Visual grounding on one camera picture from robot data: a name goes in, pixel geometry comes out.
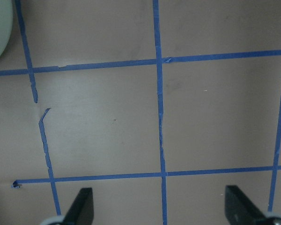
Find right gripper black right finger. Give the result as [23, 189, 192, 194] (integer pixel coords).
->
[225, 185, 267, 225]

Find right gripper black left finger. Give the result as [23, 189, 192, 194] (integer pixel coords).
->
[62, 187, 94, 225]

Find pale green cooking pot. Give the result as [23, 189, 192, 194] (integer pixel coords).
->
[0, 0, 13, 56]

